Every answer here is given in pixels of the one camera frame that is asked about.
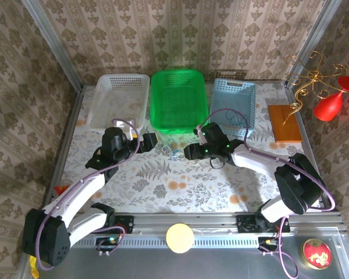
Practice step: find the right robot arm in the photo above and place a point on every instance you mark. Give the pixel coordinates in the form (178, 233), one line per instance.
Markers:
(259, 162)

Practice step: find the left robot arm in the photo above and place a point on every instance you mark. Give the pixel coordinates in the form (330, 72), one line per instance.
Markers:
(75, 191)

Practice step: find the floral tablecloth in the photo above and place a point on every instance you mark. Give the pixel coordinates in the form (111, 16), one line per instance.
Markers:
(177, 189)

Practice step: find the green perforated plastic basket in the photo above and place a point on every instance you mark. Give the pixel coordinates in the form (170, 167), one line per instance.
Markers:
(178, 98)

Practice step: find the light blue perforated plastic basket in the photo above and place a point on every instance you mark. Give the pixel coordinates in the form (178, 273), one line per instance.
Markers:
(232, 96)

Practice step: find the white perforated plastic basket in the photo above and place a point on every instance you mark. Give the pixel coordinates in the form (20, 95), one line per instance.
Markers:
(119, 96)

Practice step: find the orange wooden base board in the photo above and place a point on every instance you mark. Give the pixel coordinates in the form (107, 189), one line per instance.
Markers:
(285, 125)

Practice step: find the small red yellow packet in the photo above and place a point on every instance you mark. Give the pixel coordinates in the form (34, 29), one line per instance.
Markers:
(59, 190)

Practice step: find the pale yellow ball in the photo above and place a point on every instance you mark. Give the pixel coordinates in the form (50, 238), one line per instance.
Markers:
(179, 238)

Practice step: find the small black controller board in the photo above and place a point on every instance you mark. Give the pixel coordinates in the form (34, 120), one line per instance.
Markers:
(267, 242)
(107, 242)

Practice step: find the red wine glass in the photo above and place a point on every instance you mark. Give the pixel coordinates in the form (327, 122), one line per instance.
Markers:
(328, 106)

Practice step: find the round red gold tin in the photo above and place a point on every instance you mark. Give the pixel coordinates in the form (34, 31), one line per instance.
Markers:
(316, 253)

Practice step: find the yellow banana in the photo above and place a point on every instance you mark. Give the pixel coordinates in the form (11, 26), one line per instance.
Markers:
(34, 270)

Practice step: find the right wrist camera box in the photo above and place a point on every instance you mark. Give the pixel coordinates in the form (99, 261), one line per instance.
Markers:
(201, 136)

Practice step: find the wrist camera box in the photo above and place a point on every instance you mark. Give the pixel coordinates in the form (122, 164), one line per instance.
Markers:
(201, 136)
(125, 125)

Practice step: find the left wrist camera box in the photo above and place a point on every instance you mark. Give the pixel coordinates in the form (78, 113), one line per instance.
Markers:
(125, 125)

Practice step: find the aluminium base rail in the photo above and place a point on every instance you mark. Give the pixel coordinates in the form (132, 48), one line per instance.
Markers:
(206, 222)

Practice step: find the aluminium frame post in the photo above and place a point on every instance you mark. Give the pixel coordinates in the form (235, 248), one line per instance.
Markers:
(317, 35)
(53, 43)

